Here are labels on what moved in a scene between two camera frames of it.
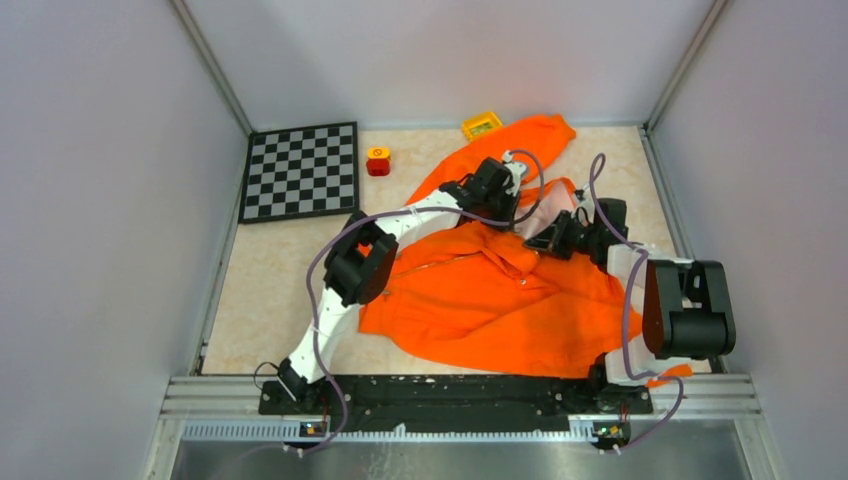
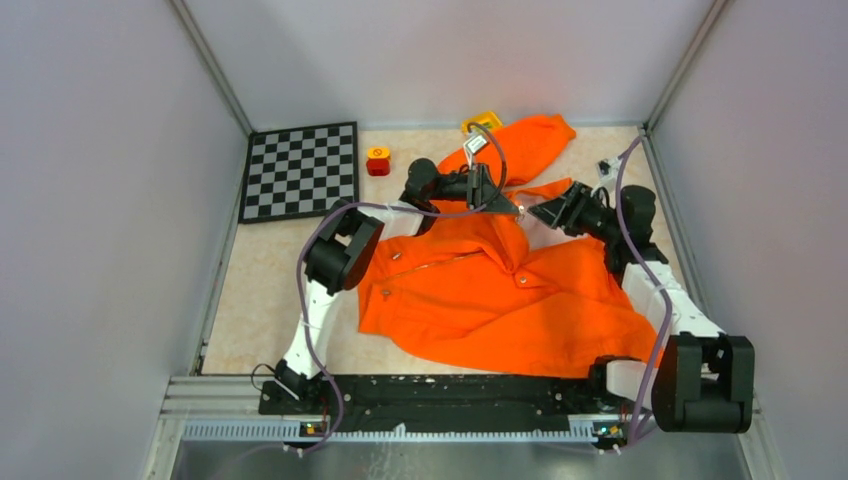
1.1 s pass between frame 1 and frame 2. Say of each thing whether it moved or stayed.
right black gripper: moved
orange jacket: stayed
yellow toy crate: stayed
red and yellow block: stayed
